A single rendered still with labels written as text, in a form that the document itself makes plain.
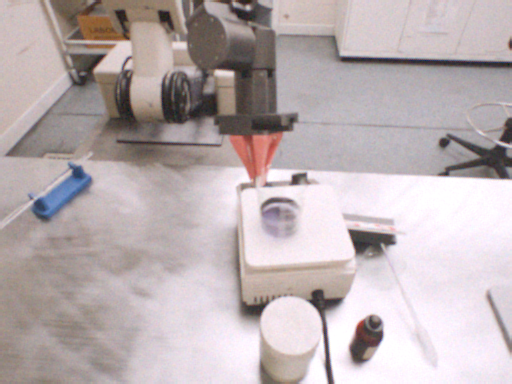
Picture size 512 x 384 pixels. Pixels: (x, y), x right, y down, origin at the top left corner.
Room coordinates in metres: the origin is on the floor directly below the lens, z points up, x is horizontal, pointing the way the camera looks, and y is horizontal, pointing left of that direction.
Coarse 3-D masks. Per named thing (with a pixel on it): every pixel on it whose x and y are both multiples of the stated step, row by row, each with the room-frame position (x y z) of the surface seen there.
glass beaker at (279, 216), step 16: (256, 176) 0.27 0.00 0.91; (272, 176) 0.29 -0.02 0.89; (288, 176) 0.29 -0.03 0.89; (304, 176) 0.28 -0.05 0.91; (256, 192) 0.26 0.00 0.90; (272, 192) 0.29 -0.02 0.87; (288, 192) 0.24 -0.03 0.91; (304, 192) 0.26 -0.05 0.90; (272, 208) 0.25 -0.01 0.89; (288, 208) 0.24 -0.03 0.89; (272, 224) 0.25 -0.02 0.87; (288, 224) 0.25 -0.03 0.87; (288, 240) 0.25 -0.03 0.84
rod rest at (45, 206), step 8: (80, 168) 0.44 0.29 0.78; (72, 176) 0.44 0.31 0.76; (80, 176) 0.44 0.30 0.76; (88, 176) 0.44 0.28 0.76; (64, 184) 0.42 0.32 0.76; (72, 184) 0.42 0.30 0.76; (80, 184) 0.42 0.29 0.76; (32, 192) 0.38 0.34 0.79; (56, 192) 0.40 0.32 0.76; (64, 192) 0.40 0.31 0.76; (72, 192) 0.41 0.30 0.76; (40, 200) 0.36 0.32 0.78; (48, 200) 0.39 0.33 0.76; (56, 200) 0.39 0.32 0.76; (64, 200) 0.39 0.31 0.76; (32, 208) 0.37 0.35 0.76; (40, 208) 0.37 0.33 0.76; (48, 208) 0.37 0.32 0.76; (56, 208) 0.37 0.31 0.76; (48, 216) 0.36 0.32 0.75
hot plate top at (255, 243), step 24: (312, 192) 0.32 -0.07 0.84; (312, 216) 0.28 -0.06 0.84; (336, 216) 0.28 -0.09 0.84; (264, 240) 0.25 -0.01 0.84; (312, 240) 0.25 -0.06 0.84; (336, 240) 0.25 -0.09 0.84; (264, 264) 0.21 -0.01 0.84; (288, 264) 0.22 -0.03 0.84; (312, 264) 0.22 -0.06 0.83; (336, 264) 0.22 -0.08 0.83
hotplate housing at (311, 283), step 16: (240, 192) 0.35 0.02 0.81; (240, 208) 0.32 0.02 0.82; (240, 224) 0.29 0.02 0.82; (240, 240) 0.26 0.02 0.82; (240, 256) 0.24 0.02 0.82; (256, 272) 0.22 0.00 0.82; (272, 272) 0.22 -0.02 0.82; (288, 272) 0.22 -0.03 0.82; (304, 272) 0.22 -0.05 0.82; (320, 272) 0.22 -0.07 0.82; (336, 272) 0.22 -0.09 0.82; (352, 272) 0.22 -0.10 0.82; (256, 288) 0.21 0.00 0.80; (272, 288) 0.21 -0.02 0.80; (288, 288) 0.21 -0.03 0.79; (304, 288) 0.21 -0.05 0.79; (320, 288) 0.22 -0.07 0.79; (336, 288) 0.22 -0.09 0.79; (256, 304) 0.21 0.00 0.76; (320, 304) 0.20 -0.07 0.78
